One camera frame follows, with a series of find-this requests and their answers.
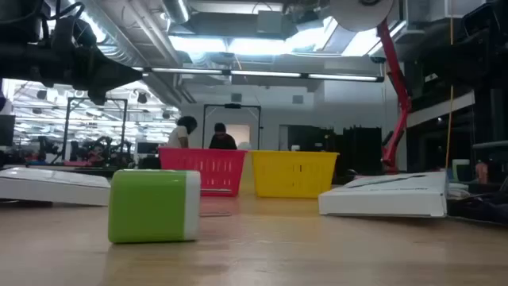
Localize green white charger cube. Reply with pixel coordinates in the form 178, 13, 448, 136
107, 168, 233, 244

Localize yellow translucent bin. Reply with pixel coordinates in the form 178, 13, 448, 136
237, 153, 257, 195

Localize yellow plastic basket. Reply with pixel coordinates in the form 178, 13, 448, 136
250, 150, 341, 199

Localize long ceiling light bar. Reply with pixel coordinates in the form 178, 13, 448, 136
133, 66, 385, 83

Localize black cabinets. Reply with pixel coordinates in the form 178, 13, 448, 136
279, 124, 384, 176

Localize red desk lamp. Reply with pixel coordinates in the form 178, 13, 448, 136
329, 0, 414, 174

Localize white box with black picture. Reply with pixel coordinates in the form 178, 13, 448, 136
317, 171, 449, 218

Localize white card with QR code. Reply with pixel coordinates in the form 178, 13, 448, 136
0, 166, 112, 207

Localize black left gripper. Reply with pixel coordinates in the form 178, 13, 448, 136
72, 22, 143, 106

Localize pink bottle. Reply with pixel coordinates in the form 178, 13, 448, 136
475, 160, 490, 184

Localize yellow hanging cable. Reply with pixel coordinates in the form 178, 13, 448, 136
444, 0, 455, 170

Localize dark background monitor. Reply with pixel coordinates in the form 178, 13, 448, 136
0, 114, 17, 148

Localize black station frame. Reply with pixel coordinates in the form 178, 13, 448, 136
202, 103, 263, 151
61, 96, 129, 160

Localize person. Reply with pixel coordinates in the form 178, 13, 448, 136
208, 122, 238, 151
166, 115, 198, 149

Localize red plastic basket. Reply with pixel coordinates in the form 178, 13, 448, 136
157, 146, 248, 198

